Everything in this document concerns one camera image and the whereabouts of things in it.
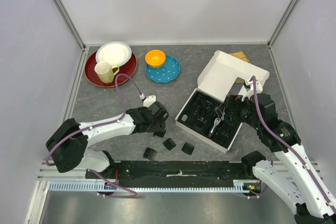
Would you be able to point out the left aluminium frame post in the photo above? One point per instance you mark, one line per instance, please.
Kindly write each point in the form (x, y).
(69, 23)

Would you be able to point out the cream mug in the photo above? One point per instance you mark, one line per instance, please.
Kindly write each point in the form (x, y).
(106, 72)

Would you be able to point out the aluminium frame post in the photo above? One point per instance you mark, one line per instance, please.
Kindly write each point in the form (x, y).
(281, 24)
(69, 23)

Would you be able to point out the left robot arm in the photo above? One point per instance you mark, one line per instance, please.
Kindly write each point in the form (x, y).
(69, 146)

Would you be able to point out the grey hair clipper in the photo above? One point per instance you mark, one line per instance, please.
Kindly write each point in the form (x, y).
(216, 123)

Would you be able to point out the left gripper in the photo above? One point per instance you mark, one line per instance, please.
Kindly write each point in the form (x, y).
(159, 126)

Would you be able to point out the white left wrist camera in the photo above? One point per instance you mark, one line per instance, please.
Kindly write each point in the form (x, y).
(147, 101)

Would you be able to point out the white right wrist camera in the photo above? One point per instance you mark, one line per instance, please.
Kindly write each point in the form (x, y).
(252, 86)

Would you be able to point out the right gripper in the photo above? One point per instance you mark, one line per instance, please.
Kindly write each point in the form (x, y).
(234, 100)

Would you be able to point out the black plastic tray insert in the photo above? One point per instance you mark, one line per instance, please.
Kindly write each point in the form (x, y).
(201, 115)

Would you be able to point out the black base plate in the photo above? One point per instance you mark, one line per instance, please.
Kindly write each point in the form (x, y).
(177, 173)

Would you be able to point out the white paper plate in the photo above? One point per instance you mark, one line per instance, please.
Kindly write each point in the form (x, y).
(115, 53)

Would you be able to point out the right aluminium frame post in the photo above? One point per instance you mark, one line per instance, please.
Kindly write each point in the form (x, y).
(281, 24)

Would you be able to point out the blue dotted plate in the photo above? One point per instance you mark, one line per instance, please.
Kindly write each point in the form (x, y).
(166, 73)

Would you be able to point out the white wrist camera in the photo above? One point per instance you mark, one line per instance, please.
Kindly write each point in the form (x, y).
(147, 101)
(252, 86)

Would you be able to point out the black comb attachment front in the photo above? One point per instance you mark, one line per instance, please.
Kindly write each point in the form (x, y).
(150, 154)

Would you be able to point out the black comb attachment with brush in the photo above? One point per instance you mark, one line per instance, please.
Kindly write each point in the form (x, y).
(160, 133)

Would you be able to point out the black comb attachment middle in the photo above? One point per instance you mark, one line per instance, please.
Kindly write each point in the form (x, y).
(169, 144)

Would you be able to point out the black comb attachment right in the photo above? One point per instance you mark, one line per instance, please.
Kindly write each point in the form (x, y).
(188, 148)

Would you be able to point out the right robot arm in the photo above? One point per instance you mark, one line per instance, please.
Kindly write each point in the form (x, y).
(306, 195)

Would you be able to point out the orange bowl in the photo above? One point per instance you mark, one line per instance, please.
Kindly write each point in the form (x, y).
(155, 58)

